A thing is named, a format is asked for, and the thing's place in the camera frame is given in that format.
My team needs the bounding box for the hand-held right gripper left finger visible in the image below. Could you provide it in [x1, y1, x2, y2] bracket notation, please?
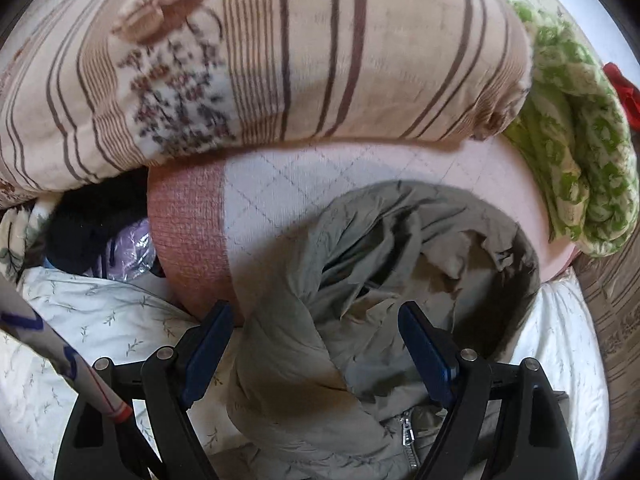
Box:
[52, 300, 236, 480]

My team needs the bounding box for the purple plastic bag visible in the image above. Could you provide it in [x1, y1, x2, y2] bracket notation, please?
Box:
[100, 225, 161, 281]

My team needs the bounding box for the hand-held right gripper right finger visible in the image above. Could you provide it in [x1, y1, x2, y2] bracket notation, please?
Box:
[397, 301, 576, 480]

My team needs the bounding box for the white tube with blue print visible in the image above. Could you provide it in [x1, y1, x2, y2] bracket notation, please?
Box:
[0, 280, 136, 426]

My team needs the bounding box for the black cloth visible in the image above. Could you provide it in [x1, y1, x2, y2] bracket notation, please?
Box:
[45, 170, 166, 278]

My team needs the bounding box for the brown patterned blanket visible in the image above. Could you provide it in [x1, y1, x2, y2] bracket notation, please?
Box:
[570, 240, 640, 411]

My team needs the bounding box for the grey padded jacket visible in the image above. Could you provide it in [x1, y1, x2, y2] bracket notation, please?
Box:
[225, 180, 543, 480]

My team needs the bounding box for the cream leaf print cloth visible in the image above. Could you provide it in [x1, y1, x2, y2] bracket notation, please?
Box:
[0, 195, 61, 281]

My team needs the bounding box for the pink quilted mat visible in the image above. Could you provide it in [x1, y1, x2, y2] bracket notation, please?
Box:
[147, 140, 581, 331]

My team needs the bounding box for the green patterned quilt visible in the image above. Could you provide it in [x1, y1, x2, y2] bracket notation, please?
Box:
[500, 0, 636, 258]

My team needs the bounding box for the red cloth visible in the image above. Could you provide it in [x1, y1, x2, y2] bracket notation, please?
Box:
[602, 62, 640, 133]

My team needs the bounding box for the white leaf print bed sheet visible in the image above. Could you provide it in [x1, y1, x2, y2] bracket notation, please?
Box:
[0, 265, 611, 480]

